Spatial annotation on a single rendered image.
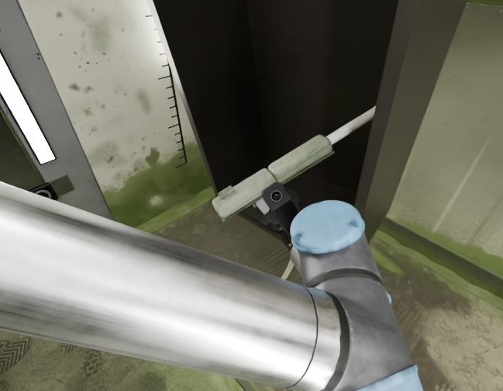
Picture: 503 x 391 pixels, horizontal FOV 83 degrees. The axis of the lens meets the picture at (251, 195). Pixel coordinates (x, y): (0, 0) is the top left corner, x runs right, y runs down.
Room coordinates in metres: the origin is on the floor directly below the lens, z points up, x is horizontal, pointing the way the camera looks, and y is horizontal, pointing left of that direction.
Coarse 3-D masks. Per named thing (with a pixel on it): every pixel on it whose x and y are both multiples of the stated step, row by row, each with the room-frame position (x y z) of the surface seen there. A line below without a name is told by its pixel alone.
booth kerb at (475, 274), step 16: (384, 224) 1.13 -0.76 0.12; (400, 224) 1.08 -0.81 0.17; (400, 240) 1.05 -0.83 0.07; (416, 240) 1.00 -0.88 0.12; (432, 240) 0.96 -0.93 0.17; (432, 256) 0.93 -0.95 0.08; (448, 256) 0.90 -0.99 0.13; (464, 272) 0.83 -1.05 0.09; (480, 272) 0.80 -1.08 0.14; (496, 288) 0.74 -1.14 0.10
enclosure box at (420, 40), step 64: (192, 0) 0.92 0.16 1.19; (256, 0) 1.07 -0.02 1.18; (320, 0) 0.92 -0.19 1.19; (384, 0) 0.81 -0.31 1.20; (448, 0) 0.56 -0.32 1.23; (192, 64) 0.90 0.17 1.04; (256, 64) 1.12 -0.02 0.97; (320, 64) 0.94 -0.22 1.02; (384, 64) 0.81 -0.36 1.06; (192, 128) 0.87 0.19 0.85; (256, 128) 1.13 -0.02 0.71; (320, 128) 0.97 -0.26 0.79; (384, 128) 0.45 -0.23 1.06; (320, 192) 0.93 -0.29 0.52; (384, 192) 0.62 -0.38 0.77
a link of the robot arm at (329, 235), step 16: (320, 208) 0.27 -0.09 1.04; (336, 208) 0.27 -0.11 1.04; (352, 208) 0.26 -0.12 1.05; (304, 224) 0.25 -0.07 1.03; (320, 224) 0.24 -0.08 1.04; (336, 224) 0.24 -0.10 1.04; (352, 224) 0.23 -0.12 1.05; (304, 240) 0.22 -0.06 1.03; (320, 240) 0.22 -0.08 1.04; (336, 240) 0.21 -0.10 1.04; (352, 240) 0.21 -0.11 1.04; (304, 256) 0.22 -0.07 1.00; (320, 256) 0.21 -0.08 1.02; (336, 256) 0.20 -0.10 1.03; (352, 256) 0.20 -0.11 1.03; (368, 256) 0.21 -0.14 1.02; (304, 272) 0.20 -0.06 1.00; (320, 272) 0.19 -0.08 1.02
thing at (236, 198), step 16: (368, 112) 0.64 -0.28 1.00; (352, 128) 0.61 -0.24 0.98; (304, 144) 0.59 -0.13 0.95; (320, 144) 0.57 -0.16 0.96; (288, 160) 0.55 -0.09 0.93; (304, 160) 0.55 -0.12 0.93; (320, 160) 0.57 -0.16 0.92; (256, 176) 0.53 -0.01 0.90; (272, 176) 0.52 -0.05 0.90; (288, 176) 0.53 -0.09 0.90; (224, 192) 0.50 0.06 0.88; (240, 192) 0.50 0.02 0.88; (256, 192) 0.50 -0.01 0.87; (224, 208) 0.47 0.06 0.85; (240, 208) 0.49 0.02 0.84
